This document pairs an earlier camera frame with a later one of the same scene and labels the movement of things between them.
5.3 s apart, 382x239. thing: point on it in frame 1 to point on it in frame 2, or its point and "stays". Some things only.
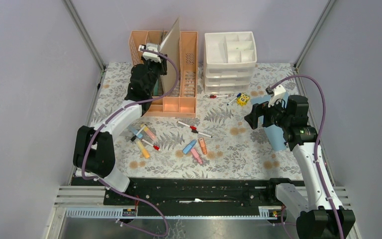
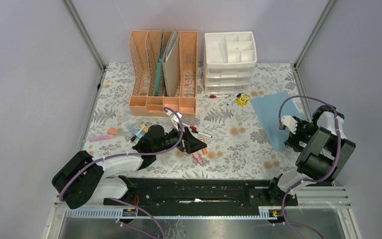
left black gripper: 162,65 to 189,143
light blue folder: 274,132 stays
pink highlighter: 196,155 stays
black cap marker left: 134,138 stays
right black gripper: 263,108 to 293,139
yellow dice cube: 242,99 stays
